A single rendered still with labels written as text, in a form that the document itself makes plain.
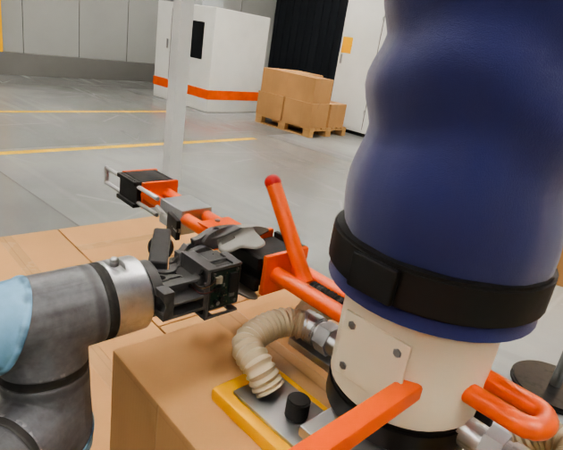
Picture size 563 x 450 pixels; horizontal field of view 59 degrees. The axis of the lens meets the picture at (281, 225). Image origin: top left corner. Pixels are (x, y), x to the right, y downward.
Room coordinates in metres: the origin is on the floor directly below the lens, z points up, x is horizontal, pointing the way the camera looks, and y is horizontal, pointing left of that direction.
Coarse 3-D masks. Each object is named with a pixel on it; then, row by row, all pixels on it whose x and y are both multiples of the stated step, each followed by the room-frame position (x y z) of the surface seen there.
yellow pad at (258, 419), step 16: (224, 384) 0.51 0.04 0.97; (240, 384) 0.51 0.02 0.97; (288, 384) 0.52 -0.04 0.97; (224, 400) 0.48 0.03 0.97; (240, 400) 0.48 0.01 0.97; (256, 400) 0.48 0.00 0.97; (272, 400) 0.49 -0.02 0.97; (288, 400) 0.46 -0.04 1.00; (304, 400) 0.47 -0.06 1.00; (240, 416) 0.46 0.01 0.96; (256, 416) 0.46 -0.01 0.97; (272, 416) 0.46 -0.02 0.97; (288, 416) 0.46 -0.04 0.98; (304, 416) 0.46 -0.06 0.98; (256, 432) 0.44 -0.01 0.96; (272, 432) 0.44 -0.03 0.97; (288, 432) 0.44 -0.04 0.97; (272, 448) 0.42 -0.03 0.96; (288, 448) 0.42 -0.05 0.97
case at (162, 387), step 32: (224, 320) 0.68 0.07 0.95; (128, 352) 0.57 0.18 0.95; (160, 352) 0.58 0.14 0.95; (192, 352) 0.59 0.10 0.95; (224, 352) 0.60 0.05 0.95; (288, 352) 0.63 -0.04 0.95; (128, 384) 0.53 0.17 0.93; (160, 384) 0.51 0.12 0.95; (192, 384) 0.52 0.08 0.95; (320, 384) 0.56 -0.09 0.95; (128, 416) 0.53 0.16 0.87; (160, 416) 0.47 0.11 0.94; (192, 416) 0.47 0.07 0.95; (224, 416) 0.47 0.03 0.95; (128, 448) 0.52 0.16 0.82; (160, 448) 0.47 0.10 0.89; (192, 448) 0.42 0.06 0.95; (224, 448) 0.43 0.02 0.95; (256, 448) 0.43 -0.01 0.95
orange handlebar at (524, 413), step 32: (192, 224) 0.74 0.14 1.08; (224, 224) 0.74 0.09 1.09; (288, 288) 0.59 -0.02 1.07; (416, 384) 0.40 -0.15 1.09; (512, 384) 0.43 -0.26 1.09; (352, 416) 0.34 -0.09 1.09; (384, 416) 0.36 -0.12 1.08; (512, 416) 0.38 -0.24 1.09; (544, 416) 0.39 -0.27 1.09; (320, 448) 0.30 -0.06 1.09
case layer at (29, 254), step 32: (96, 224) 1.90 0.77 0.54; (128, 224) 1.95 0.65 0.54; (160, 224) 2.01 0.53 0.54; (0, 256) 1.50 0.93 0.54; (32, 256) 1.53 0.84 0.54; (64, 256) 1.57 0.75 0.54; (96, 256) 1.61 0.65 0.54; (160, 320) 1.27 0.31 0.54; (192, 320) 1.30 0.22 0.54; (96, 352) 1.08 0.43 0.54; (96, 384) 0.96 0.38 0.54; (96, 416) 0.86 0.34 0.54; (96, 448) 0.77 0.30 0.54
